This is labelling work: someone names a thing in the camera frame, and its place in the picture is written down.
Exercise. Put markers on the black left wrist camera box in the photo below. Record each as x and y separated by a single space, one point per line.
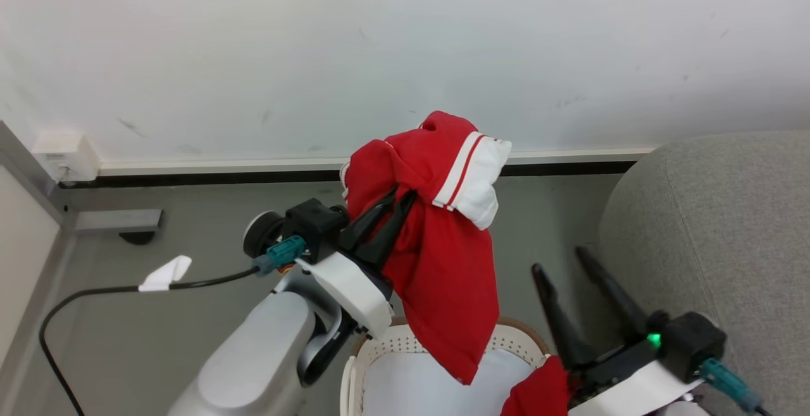
313 223

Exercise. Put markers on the teal camera connector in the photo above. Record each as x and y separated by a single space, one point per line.
724 379
285 251

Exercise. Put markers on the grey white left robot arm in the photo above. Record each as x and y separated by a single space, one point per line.
259 352

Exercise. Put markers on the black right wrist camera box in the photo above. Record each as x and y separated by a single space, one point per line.
693 343

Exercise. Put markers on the white black baseboard strip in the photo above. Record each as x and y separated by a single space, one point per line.
253 172

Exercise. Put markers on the pale blue cloth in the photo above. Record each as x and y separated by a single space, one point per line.
411 384

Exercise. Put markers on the grey metal partition foot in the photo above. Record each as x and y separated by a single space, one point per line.
117 220

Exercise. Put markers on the grey fabric sofa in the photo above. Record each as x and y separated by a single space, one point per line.
715 226

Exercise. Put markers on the black round foot pad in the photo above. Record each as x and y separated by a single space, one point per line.
136 237

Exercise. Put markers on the white perforated laundry basket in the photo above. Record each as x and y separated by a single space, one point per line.
398 340

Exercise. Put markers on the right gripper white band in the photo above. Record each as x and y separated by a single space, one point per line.
633 390

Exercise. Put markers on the teal left camera connector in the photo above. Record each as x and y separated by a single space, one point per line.
285 251

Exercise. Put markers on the red white sports garment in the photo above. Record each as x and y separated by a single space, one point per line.
443 264

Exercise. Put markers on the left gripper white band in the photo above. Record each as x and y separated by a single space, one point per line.
354 292

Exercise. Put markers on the white wall junction box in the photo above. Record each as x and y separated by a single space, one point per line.
63 156

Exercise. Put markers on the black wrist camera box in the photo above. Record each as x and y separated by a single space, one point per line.
313 223
693 343

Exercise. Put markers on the grey framed partition panel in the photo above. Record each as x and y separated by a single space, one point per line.
22 245

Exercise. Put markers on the teal right camera connector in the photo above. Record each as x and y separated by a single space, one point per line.
724 379

